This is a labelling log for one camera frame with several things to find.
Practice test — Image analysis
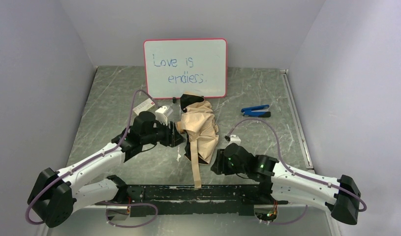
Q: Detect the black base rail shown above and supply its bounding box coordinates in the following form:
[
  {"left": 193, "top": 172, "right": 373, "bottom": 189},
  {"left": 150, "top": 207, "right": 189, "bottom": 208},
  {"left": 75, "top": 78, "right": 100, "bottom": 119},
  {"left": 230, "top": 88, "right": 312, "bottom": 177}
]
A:
[{"left": 109, "top": 184, "right": 276, "bottom": 217}]

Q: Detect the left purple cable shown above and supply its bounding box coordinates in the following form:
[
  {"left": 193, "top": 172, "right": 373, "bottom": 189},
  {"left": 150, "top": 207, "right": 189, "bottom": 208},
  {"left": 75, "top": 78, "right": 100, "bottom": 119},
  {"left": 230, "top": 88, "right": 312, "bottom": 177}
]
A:
[{"left": 25, "top": 89, "right": 160, "bottom": 229}]

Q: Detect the red framed whiteboard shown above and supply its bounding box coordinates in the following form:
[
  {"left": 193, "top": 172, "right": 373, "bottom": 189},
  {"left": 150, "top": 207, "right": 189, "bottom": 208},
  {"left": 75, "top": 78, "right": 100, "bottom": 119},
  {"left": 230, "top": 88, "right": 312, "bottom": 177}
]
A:
[{"left": 143, "top": 38, "right": 228, "bottom": 99}]

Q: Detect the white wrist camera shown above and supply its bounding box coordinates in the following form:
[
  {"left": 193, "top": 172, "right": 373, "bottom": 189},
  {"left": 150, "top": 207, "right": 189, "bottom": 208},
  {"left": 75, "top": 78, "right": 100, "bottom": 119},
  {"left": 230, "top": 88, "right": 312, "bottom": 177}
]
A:
[
  {"left": 224, "top": 134, "right": 241, "bottom": 145},
  {"left": 154, "top": 105, "right": 173, "bottom": 125}
]

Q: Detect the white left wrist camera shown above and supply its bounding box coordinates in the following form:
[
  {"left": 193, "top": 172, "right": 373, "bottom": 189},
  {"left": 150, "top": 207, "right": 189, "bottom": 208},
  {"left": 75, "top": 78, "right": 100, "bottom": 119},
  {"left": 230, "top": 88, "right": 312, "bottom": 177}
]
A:
[{"left": 154, "top": 105, "right": 173, "bottom": 125}]

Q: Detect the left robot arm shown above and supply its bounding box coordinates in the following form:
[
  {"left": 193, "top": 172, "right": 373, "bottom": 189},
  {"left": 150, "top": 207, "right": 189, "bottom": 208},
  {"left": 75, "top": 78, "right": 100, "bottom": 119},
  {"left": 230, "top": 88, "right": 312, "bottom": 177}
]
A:
[{"left": 25, "top": 112, "right": 185, "bottom": 228}]

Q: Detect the blue and black stapler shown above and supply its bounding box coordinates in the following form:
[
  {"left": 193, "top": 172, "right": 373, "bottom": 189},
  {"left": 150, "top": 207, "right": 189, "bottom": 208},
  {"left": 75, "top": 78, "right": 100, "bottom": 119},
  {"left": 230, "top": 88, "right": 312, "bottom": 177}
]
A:
[{"left": 241, "top": 104, "right": 271, "bottom": 118}]

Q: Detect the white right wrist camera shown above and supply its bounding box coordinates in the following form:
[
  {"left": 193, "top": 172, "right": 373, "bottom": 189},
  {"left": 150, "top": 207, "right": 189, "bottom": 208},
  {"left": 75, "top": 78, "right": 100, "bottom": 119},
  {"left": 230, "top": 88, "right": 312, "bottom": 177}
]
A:
[{"left": 224, "top": 134, "right": 241, "bottom": 145}]

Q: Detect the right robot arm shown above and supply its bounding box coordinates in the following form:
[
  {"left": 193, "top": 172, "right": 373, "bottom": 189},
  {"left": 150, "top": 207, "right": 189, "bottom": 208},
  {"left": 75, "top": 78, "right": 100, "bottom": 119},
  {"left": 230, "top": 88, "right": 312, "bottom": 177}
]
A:
[{"left": 211, "top": 143, "right": 361, "bottom": 225}]

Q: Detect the white and green box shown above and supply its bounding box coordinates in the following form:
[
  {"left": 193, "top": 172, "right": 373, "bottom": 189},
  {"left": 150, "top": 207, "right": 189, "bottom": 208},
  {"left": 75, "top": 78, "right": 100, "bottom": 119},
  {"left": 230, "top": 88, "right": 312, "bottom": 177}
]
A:
[{"left": 132, "top": 98, "right": 156, "bottom": 115}]

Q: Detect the beige and black umbrella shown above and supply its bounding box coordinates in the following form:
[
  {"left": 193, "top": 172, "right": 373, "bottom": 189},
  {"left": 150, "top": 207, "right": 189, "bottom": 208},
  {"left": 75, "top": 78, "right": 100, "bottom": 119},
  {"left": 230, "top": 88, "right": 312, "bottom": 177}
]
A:
[{"left": 177, "top": 93, "right": 219, "bottom": 189}]

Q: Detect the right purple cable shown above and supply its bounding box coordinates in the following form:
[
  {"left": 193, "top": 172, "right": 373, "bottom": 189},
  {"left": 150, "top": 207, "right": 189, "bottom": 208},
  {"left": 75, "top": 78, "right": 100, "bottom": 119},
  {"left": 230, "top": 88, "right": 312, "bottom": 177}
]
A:
[{"left": 227, "top": 118, "right": 368, "bottom": 226}]

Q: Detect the purple cable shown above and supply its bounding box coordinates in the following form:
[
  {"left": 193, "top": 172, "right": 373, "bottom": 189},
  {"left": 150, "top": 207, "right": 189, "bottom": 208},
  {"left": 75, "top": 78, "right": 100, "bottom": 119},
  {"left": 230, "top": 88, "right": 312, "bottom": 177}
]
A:
[
  {"left": 25, "top": 89, "right": 160, "bottom": 229},
  {"left": 227, "top": 118, "right": 368, "bottom": 226}
]

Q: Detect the aluminium frame rail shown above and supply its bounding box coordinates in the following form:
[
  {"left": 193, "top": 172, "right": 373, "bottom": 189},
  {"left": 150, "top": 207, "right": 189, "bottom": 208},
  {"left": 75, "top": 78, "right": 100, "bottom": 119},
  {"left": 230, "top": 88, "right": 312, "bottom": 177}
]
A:
[{"left": 36, "top": 200, "right": 340, "bottom": 236}]

